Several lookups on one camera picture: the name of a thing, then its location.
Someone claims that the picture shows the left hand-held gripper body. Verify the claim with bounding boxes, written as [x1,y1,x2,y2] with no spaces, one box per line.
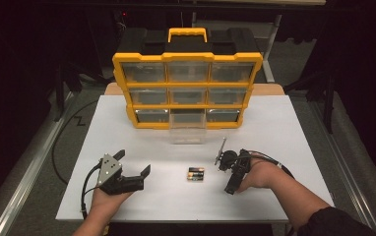
[95,152,146,197]

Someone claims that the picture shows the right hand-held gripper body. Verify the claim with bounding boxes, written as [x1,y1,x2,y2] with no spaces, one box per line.
[214,137,253,181]

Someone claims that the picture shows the clear plastic drawer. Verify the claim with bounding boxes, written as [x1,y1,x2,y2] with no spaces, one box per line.
[168,108,208,146]

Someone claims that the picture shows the yellow black organizer case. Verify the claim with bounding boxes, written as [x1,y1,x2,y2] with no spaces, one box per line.
[111,27,264,130]

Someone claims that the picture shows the person's right hand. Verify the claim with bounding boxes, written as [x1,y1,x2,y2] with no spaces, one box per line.
[236,158,285,194]

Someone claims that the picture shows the person's left hand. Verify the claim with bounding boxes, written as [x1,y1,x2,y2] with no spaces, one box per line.
[90,186,134,214]

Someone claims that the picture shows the white board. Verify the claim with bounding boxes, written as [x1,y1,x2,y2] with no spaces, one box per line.
[55,94,336,224]

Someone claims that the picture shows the set of clear organizer drawers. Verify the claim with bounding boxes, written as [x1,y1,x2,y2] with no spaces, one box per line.
[121,61,255,124]

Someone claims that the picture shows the white metal stand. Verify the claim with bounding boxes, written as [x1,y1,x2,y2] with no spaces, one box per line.
[261,14,282,84]

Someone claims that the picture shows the person's black sleeve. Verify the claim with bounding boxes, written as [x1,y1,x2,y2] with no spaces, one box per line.
[296,206,376,236]

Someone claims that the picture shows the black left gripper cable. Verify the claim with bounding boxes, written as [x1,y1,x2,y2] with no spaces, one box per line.
[80,162,102,220]

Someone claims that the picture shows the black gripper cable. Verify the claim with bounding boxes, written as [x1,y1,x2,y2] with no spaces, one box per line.
[80,162,102,220]
[239,149,295,180]

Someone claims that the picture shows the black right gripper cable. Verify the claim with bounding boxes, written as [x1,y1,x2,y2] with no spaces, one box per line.
[239,149,295,180]

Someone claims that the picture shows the black floor cable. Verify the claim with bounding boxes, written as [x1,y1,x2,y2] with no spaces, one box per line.
[50,99,99,186]

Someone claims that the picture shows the metal floor rail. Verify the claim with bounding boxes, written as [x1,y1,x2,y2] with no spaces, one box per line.
[307,99,376,236]
[0,91,77,236]

